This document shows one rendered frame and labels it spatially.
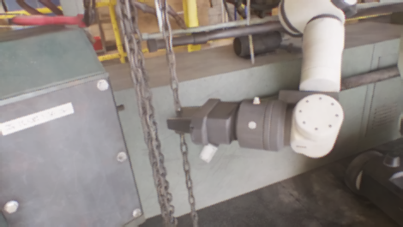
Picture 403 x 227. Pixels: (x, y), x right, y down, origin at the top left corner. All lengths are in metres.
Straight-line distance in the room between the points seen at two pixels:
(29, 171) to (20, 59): 0.17
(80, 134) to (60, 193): 0.10
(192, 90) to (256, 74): 0.27
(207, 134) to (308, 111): 0.17
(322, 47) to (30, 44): 0.47
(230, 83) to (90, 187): 0.67
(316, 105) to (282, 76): 0.72
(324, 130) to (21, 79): 0.43
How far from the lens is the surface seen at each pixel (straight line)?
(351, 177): 1.29
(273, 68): 1.10
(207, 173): 1.15
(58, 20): 0.56
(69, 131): 0.46
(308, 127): 0.41
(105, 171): 0.51
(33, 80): 0.45
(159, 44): 0.90
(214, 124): 0.45
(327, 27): 0.54
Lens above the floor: 0.87
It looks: 24 degrees down
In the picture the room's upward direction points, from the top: 6 degrees counter-clockwise
